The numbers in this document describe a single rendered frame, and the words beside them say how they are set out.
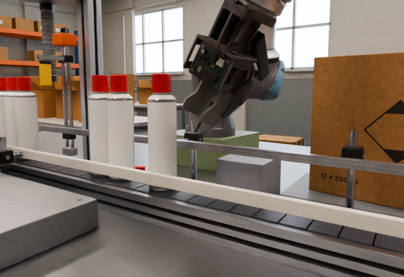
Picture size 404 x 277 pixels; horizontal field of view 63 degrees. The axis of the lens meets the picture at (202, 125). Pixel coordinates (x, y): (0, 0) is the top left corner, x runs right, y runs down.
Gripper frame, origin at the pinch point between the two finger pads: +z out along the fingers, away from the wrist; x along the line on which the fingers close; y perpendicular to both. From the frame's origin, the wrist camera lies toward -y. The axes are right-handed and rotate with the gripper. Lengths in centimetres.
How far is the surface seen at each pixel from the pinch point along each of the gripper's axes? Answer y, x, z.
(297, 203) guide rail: 4.5, 19.6, -1.4
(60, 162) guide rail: 4.5, -23.6, 24.7
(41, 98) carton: -123, -211, 128
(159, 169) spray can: 2.9, -2.1, 10.3
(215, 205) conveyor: 3.3, 9.9, 7.9
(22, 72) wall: -397, -685, 352
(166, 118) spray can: 2.0, -5.7, 2.1
